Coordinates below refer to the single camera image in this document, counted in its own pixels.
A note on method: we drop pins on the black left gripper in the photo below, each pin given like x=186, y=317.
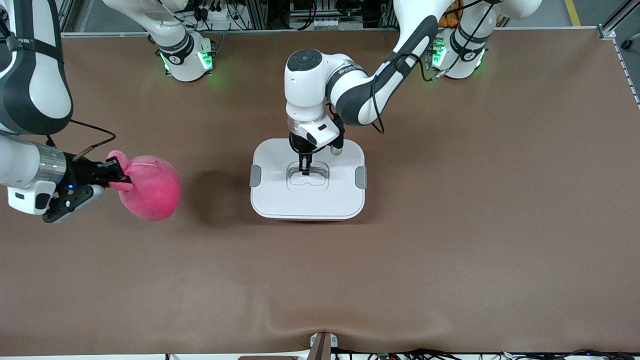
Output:
x=299, y=145

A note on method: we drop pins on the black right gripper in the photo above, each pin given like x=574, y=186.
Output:
x=83, y=172

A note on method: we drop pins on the pink plush toy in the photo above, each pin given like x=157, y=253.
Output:
x=152, y=192

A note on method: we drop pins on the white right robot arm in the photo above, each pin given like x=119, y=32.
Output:
x=35, y=85

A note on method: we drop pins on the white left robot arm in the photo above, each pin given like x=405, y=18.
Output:
x=360, y=95

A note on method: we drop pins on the pink translucent plastic box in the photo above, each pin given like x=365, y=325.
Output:
x=310, y=220

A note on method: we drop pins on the brown table mat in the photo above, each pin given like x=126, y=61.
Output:
x=320, y=280

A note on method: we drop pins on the white connector strip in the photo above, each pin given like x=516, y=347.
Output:
x=320, y=23

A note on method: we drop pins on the white power strip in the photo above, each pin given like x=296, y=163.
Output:
x=220, y=22

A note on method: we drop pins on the orange packaged items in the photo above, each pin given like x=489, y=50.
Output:
x=450, y=20

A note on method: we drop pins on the black caster wheel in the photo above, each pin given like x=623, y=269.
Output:
x=627, y=44

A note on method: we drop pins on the metal table clamp bracket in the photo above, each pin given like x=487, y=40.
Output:
x=322, y=346

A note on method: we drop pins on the aluminium frame post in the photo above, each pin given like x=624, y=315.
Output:
x=617, y=17

